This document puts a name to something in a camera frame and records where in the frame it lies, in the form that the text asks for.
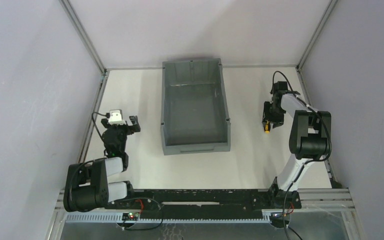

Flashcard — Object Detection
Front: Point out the yellow black screwdriver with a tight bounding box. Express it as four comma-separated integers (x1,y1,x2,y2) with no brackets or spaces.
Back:
264,121,271,134

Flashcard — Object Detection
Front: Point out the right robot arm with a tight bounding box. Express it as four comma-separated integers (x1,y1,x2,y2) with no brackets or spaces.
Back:
262,90,332,207

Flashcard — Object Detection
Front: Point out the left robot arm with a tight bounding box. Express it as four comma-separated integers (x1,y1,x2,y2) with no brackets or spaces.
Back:
63,114,141,212

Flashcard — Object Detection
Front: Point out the grey plastic bin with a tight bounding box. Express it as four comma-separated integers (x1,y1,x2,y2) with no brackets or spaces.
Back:
160,58,231,156

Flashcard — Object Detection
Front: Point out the left controller circuit board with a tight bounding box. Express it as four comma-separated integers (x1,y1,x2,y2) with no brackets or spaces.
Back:
122,212,140,221

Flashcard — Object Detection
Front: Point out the controller circuit board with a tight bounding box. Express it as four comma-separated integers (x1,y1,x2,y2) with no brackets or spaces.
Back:
269,212,291,229
122,212,140,221

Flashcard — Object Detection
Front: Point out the right controller circuit board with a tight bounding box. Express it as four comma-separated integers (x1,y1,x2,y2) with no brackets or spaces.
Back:
269,212,291,229

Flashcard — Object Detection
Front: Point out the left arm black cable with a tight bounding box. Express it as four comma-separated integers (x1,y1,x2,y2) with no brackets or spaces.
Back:
91,111,111,147

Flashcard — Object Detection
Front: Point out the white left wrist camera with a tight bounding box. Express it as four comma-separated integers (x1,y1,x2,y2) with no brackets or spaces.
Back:
107,109,126,126

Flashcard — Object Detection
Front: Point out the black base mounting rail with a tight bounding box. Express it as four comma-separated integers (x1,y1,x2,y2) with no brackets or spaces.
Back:
106,189,302,220

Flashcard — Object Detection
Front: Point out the grey slotted cable duct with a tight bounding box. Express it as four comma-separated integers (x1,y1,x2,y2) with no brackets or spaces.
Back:
65,212,272,224

